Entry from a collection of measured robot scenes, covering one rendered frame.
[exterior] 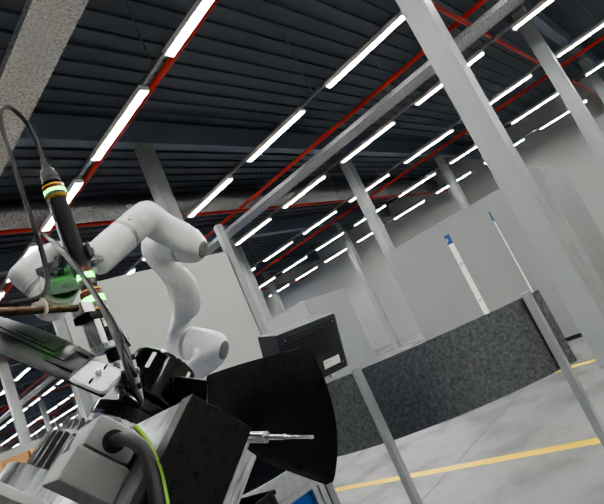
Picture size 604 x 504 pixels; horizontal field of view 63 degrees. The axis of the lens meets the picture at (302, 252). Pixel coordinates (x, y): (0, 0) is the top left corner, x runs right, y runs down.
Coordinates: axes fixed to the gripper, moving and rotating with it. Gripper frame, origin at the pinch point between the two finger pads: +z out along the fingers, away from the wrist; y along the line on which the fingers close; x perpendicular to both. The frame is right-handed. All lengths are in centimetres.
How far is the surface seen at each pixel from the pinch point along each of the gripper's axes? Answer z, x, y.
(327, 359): -32, -41, -75
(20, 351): 6.5, -17.4, 15.7
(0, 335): 4.0, -13.3, 17.4
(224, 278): -178, 32, -142
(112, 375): 6.4, -26.4, 3.2
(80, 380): 8.4, -25.6, 9.0
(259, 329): -178, -8, -151
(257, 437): 41, -44, 0
